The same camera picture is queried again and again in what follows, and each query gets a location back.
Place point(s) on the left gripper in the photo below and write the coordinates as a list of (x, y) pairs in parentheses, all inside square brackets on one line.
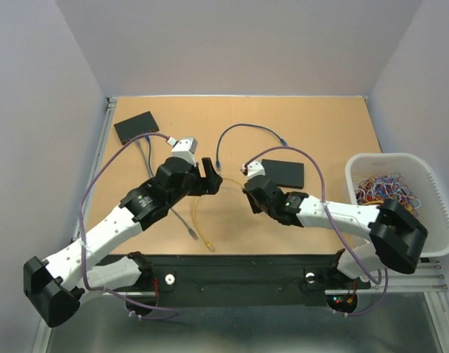
[(204, 187)]

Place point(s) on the aluminium frame rail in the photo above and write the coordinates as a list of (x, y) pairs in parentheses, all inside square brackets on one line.
[(428, 277)]

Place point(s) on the white plastic basket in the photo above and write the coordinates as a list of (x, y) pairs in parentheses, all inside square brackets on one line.
[(373, 178)]

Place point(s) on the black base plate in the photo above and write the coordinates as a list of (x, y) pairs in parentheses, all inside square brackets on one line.
[(243, 280)]

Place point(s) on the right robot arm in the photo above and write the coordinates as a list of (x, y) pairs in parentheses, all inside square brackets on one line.
[(394, 238)]

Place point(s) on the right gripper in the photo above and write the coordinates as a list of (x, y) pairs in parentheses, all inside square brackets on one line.
[(255, 208)]

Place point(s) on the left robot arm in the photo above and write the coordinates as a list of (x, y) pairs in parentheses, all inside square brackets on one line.
[(58, 285)]

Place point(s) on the black network switch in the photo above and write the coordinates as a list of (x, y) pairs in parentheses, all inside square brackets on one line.
[(134, 126), (285, 174)]

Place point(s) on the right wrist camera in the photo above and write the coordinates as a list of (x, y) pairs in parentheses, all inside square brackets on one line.
[(253, 169)]

